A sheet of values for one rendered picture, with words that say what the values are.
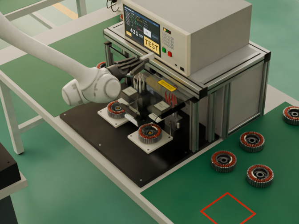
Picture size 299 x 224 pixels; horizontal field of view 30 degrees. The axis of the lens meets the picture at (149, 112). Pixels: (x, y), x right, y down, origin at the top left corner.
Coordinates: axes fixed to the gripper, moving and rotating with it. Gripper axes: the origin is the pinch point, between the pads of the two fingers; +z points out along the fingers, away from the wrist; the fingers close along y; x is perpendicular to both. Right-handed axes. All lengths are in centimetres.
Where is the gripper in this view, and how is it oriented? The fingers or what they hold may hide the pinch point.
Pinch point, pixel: (147, 58)
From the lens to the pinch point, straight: 238.5
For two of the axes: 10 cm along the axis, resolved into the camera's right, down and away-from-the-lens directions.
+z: 7.7, -4.2, 4.8
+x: -0.4, -7.8, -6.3
